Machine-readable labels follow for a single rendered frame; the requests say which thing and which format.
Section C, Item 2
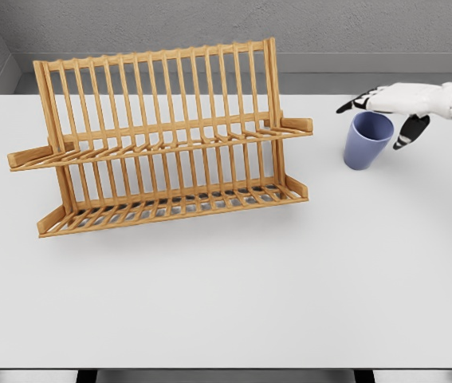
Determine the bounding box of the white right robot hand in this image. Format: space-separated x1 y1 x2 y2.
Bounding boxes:
336 82 438 152

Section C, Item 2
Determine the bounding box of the blue cup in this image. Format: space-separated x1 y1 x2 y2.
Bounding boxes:
343 111 395 172

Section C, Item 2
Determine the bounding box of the wooden two-tier dish rack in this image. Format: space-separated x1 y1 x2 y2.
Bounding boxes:
7 37 314 240

